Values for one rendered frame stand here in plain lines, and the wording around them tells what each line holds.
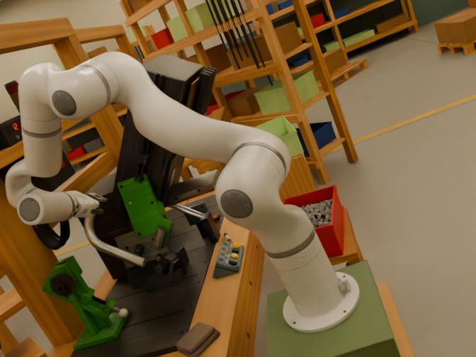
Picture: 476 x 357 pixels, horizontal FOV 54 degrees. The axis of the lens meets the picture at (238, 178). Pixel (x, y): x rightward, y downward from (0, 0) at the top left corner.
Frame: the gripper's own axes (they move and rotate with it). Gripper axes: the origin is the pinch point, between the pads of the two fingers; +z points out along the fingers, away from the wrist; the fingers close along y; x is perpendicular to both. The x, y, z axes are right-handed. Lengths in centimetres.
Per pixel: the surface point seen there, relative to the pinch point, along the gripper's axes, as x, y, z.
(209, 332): 12, -54, -19
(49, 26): -51, 75, 47
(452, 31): -284, -123, 555
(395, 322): -12, -94, -21
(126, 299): 30.3, -17.5, 14.8
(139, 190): -7.5, -7.1, 13.7
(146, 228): 4.1, -14.4, 15.5
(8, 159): -6.0, 21.1, -18.2
